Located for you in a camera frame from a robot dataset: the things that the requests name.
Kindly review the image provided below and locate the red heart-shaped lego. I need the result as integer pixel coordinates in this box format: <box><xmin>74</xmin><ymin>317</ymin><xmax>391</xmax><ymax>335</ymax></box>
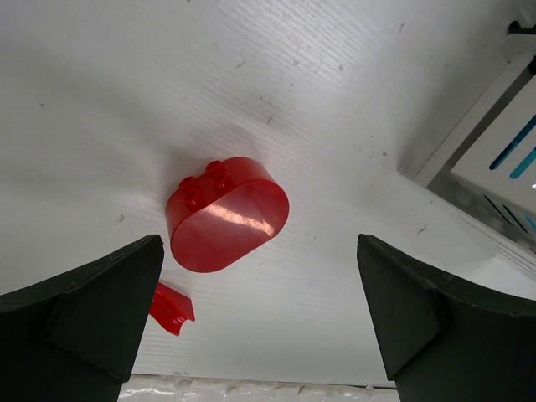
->
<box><xmin>165</xmin><ymin>157</ymin><xmax>290</xmax><ymax>273</ymax></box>

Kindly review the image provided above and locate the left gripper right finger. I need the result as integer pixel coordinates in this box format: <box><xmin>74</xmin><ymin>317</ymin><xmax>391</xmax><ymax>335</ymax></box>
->
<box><xmin>357</xmin><ymin>234</ymin><xmax>535</xmax><ymax>401</ymax></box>

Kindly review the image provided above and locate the small red lego piece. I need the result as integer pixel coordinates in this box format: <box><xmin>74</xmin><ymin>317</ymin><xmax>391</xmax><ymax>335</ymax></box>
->
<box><xmin>149</xmin><ymin>282</ymin><xmax>196</xmax><ymax>337</ymax></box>

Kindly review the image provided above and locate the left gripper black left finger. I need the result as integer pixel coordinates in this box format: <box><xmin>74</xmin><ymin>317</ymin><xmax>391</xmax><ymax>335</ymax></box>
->
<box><xmin>1</xmin><ymin>234</ymin><xmax>163</xmax><ymax>401</ymax></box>

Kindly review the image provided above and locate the white two-compartment container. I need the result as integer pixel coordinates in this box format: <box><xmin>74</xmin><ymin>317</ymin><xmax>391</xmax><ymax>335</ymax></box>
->
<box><xmin>400</xmin><ymin>12</ymin><xmax>535</xmax><ymax>274</ymax></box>

